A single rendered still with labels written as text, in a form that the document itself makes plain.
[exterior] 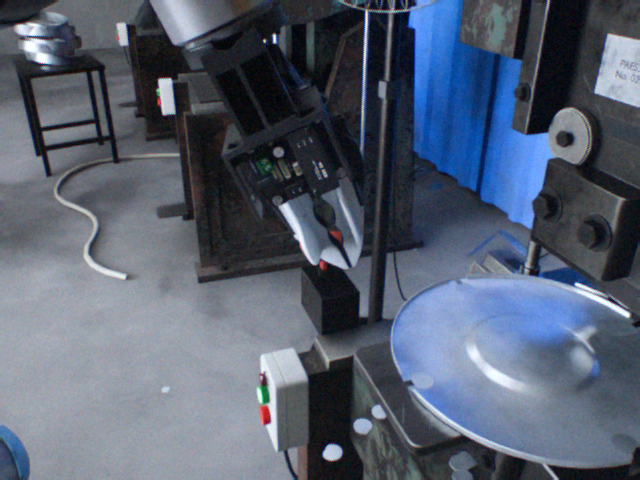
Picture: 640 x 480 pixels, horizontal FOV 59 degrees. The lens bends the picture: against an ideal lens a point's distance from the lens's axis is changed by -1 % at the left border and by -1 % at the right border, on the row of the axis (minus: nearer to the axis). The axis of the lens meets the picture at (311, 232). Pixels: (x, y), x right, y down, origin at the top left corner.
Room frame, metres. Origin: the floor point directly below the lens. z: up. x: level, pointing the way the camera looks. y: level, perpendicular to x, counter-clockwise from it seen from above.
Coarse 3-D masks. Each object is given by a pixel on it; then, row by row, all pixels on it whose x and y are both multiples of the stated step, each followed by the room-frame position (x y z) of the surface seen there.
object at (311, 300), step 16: (304, 272) 0.74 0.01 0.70; (320, 272) 0.73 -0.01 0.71; (336, 272) 0.74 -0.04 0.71; (304, 288) 0.74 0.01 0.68; (320, 288) 0.70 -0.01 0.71; (336, 288) 0.70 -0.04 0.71; (352, 288) 0.70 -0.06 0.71; (304, 304) 0.74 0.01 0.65; (320, 304) 0.67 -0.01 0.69; (336, 304) 0.68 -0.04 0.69; (352, 304) 0.68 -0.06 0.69; (320, 320) 0.67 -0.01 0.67; (336, 320) 0.68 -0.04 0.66; (352, 320) 0.68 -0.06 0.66
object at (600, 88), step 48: (624, 0) 0.50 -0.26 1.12; (576, 48) 0.54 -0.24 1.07; (624, 48) 0.49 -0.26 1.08; (576, 96) 0.53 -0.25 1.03; (624, 96) 0.48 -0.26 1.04; (576, 144) 0.50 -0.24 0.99; (624, 144) 0.47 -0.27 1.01; (576, 192) 0.47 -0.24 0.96; (624, 192) 0.43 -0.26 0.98; (576, 240) 0.46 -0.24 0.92; (624, 240) 0.42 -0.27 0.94
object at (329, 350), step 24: (336, 336) 0.67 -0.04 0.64; (360, 336) 0.67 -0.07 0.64; (384, 336) 0.67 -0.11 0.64; (312, 360) 0.64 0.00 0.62; (336, 360) 0.62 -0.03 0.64; (312, 384) 0.61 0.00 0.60; (336, 384) 0.62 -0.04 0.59; (312, 408) 0.61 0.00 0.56; (336, 408) 0.62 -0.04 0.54; (312, 432) 0.61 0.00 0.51; (336, 432) 0.62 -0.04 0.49; (312, 456) 0.61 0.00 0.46
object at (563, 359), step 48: (432, 288) 0.58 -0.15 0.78; (480, 288) 0.58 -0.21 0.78; (528, 288) 0.58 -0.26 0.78; (576, 288) 0.57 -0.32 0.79; (432, 336) 0.49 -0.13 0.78; (480, 336) 0.48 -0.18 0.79; (528, 336) 0.48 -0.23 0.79; (576, 336) 0.48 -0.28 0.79; (624, 336) 0.49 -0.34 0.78; (480, 384) 0.42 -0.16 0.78; (528, 384) 0.41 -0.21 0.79; (576, 384) 0.41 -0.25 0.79; (624, 384) 0.41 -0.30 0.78; (480, 432) 0.36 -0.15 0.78; (528, 432) 0.36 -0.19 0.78; (576, 432) 0.36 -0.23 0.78; (624, 432) 0.36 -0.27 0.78
